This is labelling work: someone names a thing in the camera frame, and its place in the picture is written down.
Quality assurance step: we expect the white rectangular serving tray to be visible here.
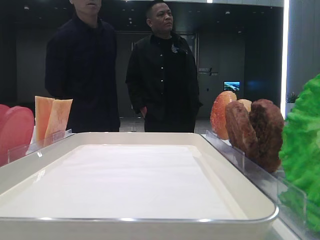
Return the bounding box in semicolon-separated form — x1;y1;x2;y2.
0;132;279;240

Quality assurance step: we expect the red tomato slice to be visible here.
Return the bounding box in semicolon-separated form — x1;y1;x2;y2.
0;104;12;133
0;106;35;167

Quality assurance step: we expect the man in black jacket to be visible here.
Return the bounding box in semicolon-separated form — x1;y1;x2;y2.
125;0;202;133

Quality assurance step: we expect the clear acrylic patty holder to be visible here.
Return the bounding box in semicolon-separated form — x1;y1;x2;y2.
232;147;278;181

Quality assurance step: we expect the brown meat patty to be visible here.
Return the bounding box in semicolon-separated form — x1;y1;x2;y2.
249;99;285;173
225;101;259;160

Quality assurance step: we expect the clear acrylic tomato holder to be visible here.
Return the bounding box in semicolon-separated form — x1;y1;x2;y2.
8;143;43;163

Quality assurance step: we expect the rear toasted bread slice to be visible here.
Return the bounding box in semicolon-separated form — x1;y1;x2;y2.
237;99;252;113

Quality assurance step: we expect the rear brown meat patty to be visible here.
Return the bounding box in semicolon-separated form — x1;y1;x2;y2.
225;101;259;160

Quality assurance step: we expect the small wall display screen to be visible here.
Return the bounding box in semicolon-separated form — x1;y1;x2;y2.
223;81;240;92

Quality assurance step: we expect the orange cheese slice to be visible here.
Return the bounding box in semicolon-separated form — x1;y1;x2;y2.
34;96;55;142
44;99;73;139

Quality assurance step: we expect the clear acrylic cheese holder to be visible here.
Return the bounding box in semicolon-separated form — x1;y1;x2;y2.
43;129;73;147

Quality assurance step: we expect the front red tomato slice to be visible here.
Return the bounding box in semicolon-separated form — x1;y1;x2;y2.
0;106;35;167

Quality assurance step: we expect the green lettuce leaf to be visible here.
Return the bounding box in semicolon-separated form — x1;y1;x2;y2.
278;73;320;235

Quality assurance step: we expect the front orange cheese slice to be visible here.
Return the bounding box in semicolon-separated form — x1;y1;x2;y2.
44;99;73;139

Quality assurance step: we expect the front brown meat patty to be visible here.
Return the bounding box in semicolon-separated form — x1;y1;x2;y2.
249;99;285;173

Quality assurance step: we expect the clear acrylic bread holder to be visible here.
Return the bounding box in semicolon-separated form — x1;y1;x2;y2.
205;130;232;147

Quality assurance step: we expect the rear orange cheese slice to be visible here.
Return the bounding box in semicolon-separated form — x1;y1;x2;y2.
34;96;55;142

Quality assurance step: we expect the potted green plant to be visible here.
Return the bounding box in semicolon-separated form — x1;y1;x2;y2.
286;92;299;104

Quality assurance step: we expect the clear acrylic lettuce holder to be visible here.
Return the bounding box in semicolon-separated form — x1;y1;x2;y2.
277;177;320;240

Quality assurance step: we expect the man in black sweater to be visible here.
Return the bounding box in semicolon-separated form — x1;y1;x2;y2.
45;0;120;133

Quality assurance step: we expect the rear red tomato slice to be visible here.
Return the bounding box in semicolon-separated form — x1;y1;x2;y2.
0;104;12;133

